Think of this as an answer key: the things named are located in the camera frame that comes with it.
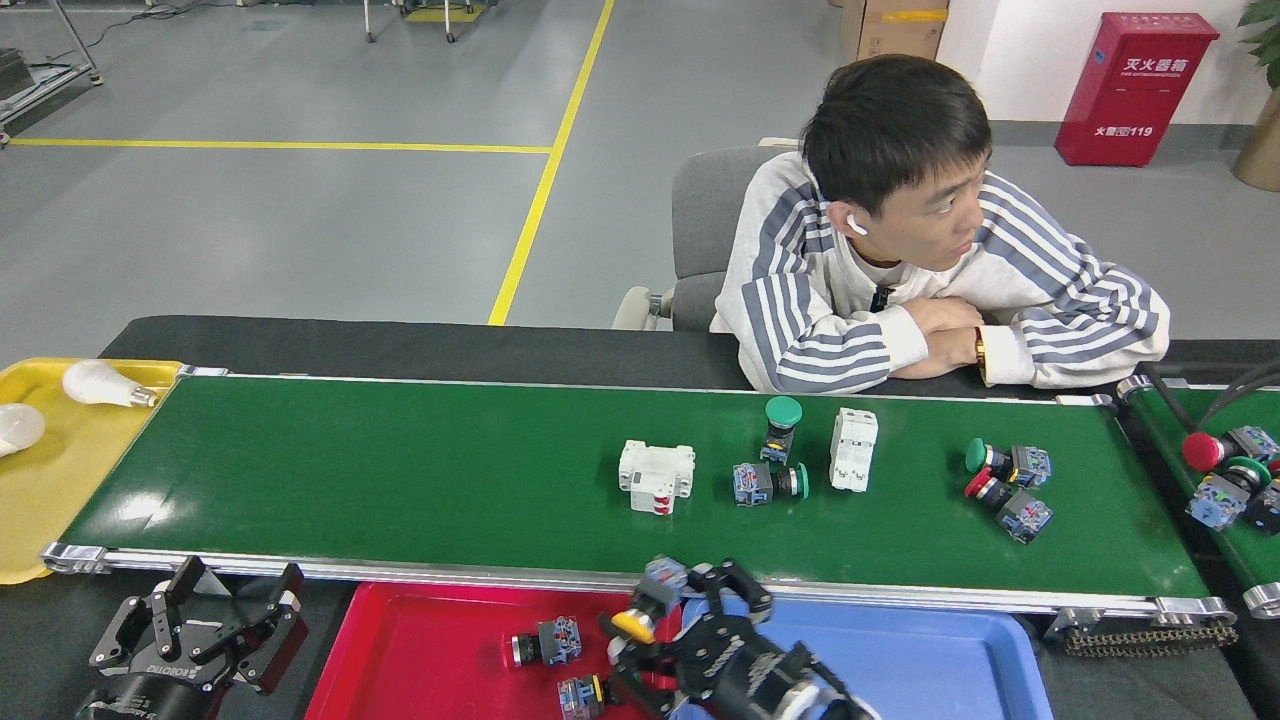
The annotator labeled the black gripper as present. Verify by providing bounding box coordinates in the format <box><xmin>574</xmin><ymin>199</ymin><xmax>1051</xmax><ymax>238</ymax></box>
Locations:
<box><xmin>600</xmin><ymin>558</ymin><xmax>861</xmax><ymax>720</ymax></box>
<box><xmin>78</xmin><ymin>557</ymin><xmax>309</xmax><ymax>720</ymax></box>

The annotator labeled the yellow push button switch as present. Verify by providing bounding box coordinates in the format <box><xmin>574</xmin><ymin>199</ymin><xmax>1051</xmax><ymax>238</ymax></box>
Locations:
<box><xmin>609</xmin><ymin>556</ymin><xmax>692</xmax><ymax>647</ymax></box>

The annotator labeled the black push button switch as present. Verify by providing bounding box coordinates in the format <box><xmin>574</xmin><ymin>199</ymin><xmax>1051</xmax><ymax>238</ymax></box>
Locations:
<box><xmin>509</xmin><ymin>615</ymin><xmax>584</xmax><ymax>670</ymax></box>

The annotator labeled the white circuit breaker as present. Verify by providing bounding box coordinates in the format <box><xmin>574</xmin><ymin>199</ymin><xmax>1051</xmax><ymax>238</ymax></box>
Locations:
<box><xmin>617</xmin><ymin>439</ymin><xmax>697</xmax><ymax>517</ymax></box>
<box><xmin>828</xmin><ymin>406</ymin><xmax>880</xmax><ymax>494</ymax></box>

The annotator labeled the yellow plastic tray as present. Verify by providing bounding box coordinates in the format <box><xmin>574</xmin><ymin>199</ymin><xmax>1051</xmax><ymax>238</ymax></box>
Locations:
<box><xmin>0</xmin><ymin>357</ymin><xmax>186</xmax><ymax>586</ymax></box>

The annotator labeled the red plastic tray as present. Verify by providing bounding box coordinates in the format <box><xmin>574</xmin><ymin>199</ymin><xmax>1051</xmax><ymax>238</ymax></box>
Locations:
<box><xmin>333</xmin><ymin>580</ymin><xmax>691</xmax><ymax>720</ymax></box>

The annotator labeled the blue plastic tray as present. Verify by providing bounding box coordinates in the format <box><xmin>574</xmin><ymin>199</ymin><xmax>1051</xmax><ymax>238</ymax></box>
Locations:
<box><xmin>668</xmin><ymin>597</ymin><xmax>1056</xmax><ymax>720</ymax></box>

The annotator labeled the long green belt conveyor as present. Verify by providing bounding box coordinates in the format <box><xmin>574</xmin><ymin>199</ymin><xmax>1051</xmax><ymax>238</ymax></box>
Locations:
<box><xmin>40</xmin><ymin>367</ymin><xmax>1239</xmax><ymax>626</ymax></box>

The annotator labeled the short green belt conveyor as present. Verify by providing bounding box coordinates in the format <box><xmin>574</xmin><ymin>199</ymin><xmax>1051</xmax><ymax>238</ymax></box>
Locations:
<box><xmin>1115</xmin><ymin>375</ymin><xmax>1280</xmax><ymax>619</ymax></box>

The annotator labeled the person's left hand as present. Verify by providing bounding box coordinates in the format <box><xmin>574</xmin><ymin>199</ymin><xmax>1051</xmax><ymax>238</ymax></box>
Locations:
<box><xmin>888</xmin><ymin>333</ymin><xmax>978</xmax><ymax>382</ymax></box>

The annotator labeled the person's right hand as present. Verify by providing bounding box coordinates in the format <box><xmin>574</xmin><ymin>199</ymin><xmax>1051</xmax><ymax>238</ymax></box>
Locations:
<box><xmin>903</xmin><ymin>296</ymin><xmax>986</xmax><ymax>338</ymax></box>

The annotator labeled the white light bulb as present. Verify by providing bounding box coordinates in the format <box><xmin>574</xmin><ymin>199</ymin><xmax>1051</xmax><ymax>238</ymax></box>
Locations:
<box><xmin>62</xmin><ymin>360</ymin><xmax>161</xmax><ymax>409</ymax></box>
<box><xmin>0</xmin><ymin>403</ymin><xmax>46</xmax><ymax>459</ymax></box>

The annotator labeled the person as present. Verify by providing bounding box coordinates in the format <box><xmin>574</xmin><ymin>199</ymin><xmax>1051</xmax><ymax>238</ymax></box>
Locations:
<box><xmin>708</xmin><ymin>55</ymin><xmax>1171</xmax><ymax>394</ymax></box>

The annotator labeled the grey office chair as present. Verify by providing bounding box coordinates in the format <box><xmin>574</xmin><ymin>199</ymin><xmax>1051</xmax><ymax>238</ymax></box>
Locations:
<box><xmin>612</xmin><ymin>138</ymin><xmax>806</xmax><ymax>333</ymax></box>

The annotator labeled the grey metal rack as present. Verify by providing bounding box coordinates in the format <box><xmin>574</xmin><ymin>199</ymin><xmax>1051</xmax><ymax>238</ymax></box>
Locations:
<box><xmin>0</xmin><ymin>0</ymin><xmax>103</xmax><ymax>149</ymax></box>

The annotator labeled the brown cardboard box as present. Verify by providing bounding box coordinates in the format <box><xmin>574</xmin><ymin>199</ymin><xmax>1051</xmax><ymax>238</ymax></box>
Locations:
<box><xmin>838</xmin><ymin>0</ymin><xmax>949</xmax><ymax>63</ymax></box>

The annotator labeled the red fire extinguisher cabinet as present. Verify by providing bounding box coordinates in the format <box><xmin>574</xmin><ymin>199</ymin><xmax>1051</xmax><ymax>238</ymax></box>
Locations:
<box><xmin>1055</xmin><ymin>12</ymin><xmax>1221</xmax><ymax>168</ymax></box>

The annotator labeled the bronze plant pot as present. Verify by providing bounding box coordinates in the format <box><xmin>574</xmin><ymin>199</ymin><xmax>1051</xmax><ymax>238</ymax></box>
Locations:
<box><xmin>1231</xmin><ymin>85</ymin><xmax>1280</xmax><ymax>194</ymax></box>

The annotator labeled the green leafy plant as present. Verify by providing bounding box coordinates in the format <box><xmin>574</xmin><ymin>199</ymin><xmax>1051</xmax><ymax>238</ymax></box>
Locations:
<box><xmin>1238</xmin><ymin>0</ymin><xmax>1280</xmax><ymax>61</ymax></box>

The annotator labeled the black drive chain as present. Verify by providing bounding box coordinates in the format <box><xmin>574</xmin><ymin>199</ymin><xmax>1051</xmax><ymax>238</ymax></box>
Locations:
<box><xmin>1062</xmin><ymin>622</ymin><xmax>1239</xmax><ymax>658</ymax></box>

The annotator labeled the thin black cable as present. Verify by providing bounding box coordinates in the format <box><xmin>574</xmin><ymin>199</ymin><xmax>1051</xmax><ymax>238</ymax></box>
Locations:
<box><xmin>1140</xmin><ymin>372</ymin><xmax>1201</xmax><ymax>433</ymax></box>

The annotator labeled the thick black hose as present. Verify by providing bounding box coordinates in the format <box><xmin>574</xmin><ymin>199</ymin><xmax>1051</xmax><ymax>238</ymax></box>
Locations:
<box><xmin>1195</xmin><ymin>358</ymin><xmax>1280</xmax><ymax>433</ymax></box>

